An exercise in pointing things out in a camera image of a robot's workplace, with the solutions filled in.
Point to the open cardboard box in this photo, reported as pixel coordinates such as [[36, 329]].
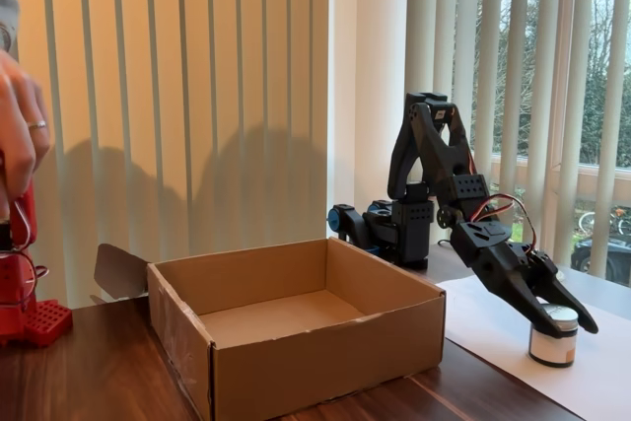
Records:
[[320, 367]]

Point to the person's hand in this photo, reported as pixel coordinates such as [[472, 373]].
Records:
[[20, 145]]

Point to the white paper sheet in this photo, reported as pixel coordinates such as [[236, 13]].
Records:
[[483, 322]]

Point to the white vertical blinds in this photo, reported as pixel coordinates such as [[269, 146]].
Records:
[[419, 46], [170, 95]]

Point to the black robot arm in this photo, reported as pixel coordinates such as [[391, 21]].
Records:
[[419, 160]]

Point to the red perforated base plate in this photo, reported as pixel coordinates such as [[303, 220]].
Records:
[[49, 320]]

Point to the black clamp with blue knob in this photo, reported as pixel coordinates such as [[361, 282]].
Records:
[[352, 224]]

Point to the red leader arm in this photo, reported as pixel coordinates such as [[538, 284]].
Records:
[[15, 283]]

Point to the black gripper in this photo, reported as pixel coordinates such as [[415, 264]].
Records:
[[510, 269]]

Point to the small jar with silver lid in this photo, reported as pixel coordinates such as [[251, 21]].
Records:
[[552, 349]]

